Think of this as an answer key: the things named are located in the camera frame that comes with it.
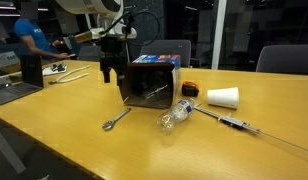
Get clear plastic water bottle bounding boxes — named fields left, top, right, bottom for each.
left=156, top=97, right=196, bottom=136

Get white cloth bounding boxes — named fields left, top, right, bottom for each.
left=42, top=63, right=68, bottom=77

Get black safety glasses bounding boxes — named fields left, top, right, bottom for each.
left=50, top=63, right=67, bottom=73

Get orange black tape measure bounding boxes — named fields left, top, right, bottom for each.
left=181, top=80, right=200, bottom=98

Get metal vernier caliper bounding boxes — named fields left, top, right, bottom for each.
left=193, top=103, right=308, bottom=155

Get dark open laptop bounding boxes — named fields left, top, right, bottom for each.
left=0, top=54, right=45, bottom=106

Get white printed sign board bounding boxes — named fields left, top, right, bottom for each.
left=0, top=50, right=22, bottom=75

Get white window pillar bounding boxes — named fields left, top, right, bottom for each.
left=211, top=0, right=228, bottom=70

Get yellowish wrist camera box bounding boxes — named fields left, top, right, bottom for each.
left=73, top=30, right=103, bottom=44

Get silver adjustable wrench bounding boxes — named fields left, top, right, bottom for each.
left=101, top=107, right=132, bottom=132

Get person in blue shirt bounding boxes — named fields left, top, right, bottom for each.
left=13, top=1, right=70, bottom=63

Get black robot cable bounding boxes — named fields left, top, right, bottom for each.
left=126, top=9, right=161, bottom=47

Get grey office chair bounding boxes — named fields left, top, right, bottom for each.
left=77, top=44, right=102, bottom=63
left=139, top=39, right=192, bottom=68
left=255, top=44, right=308, bottom=76

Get white foam cup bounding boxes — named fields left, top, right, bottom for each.
left=206, top=86, right=240, bottom=110

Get white handled pliers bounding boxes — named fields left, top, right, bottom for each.
left=48, top=64, right=92, bottom=85

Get cardboard box with blue print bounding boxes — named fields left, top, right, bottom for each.
left=118, top=54, right=182, bottom=110

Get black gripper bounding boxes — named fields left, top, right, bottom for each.
left=98, top=35, right=130, bottom=87

